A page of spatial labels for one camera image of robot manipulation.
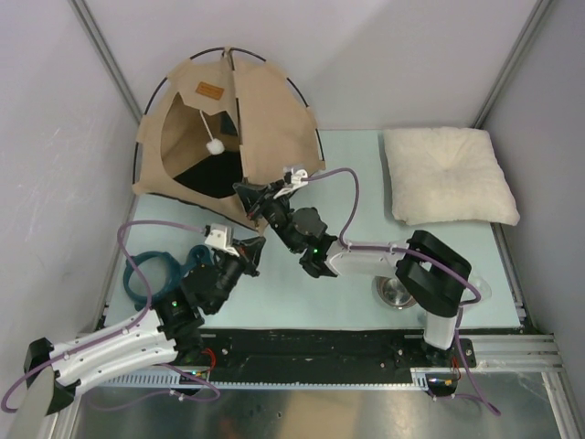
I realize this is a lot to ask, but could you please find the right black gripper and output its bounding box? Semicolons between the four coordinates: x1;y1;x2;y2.
237;178;301;252

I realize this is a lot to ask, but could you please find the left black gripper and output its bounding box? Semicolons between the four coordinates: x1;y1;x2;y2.
210;239;267;315

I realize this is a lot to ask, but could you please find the beige fabric pet tent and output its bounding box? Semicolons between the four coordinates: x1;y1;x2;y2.
133;52;325;232

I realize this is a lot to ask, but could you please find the black tent pole front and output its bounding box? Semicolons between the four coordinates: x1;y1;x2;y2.
224;46;249;183

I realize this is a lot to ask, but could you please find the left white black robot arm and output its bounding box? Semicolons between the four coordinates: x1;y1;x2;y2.
24;237;266;414

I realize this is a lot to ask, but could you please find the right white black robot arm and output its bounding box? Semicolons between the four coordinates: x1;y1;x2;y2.
233;181;472;367

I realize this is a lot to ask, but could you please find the steel pet bowl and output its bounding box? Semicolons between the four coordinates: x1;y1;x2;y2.
376;276;417;310

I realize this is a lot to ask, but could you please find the teal double bowl stand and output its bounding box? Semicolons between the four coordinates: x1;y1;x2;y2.
122;245;213;311

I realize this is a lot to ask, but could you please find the white pompom toy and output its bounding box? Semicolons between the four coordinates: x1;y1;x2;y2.
206;138;225;155

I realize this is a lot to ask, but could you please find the cream fluffy cushion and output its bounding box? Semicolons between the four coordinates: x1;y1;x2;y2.
383;127;520;226

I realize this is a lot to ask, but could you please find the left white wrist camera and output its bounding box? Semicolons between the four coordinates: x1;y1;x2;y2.
204;223;236;254

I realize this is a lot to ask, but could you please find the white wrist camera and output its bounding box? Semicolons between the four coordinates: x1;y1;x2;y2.
204;223;236;254
273;166;309;199

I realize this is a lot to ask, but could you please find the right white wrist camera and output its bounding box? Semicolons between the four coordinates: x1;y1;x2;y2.
273;166;309;199

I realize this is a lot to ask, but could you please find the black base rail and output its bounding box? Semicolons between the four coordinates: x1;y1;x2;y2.
172;329;477;380

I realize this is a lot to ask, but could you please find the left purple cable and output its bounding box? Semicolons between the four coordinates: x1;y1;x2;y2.
0;220;209;412

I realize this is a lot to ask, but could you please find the white slotted cable duct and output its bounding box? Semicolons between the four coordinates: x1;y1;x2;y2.
100;368;429;391

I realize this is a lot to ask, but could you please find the left aluminium frame post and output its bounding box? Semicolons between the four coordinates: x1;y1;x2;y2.
68;0;143;124

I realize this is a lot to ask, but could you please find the aluminium frame post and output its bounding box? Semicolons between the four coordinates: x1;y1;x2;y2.
68;0;143;124
470;0;557;129

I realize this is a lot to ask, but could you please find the right aluminium frame post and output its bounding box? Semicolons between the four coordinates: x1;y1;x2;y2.
470;0;557;129

